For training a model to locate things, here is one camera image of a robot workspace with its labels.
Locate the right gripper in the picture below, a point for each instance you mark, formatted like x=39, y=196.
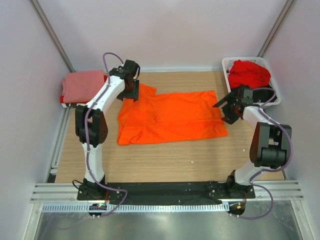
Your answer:
x=229, y=98

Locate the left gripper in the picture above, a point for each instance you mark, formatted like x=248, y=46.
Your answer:
x=134, y=93

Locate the orange t-shirt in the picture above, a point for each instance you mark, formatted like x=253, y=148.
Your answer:
x=169, y=117

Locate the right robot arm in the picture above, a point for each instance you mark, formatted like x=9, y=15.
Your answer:
x=271, y=148

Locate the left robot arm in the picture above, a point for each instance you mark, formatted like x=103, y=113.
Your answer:
x=91, y=125

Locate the black t-shirt in basket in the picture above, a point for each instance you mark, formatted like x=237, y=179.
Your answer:
x=259, y=96

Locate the red t-shirt in basket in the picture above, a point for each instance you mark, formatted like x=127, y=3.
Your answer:
x=247, y=73

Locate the white plastic laundry basket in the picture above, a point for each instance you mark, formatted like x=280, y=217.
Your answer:
x=228, y=62

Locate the folded pink t-shirt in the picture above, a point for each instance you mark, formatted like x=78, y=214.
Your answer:
x=82, y=86

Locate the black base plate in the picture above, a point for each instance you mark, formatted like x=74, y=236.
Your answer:
x=165, y=193

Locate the white slotted cable duct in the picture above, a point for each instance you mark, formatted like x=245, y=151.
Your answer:
x=102, y=208

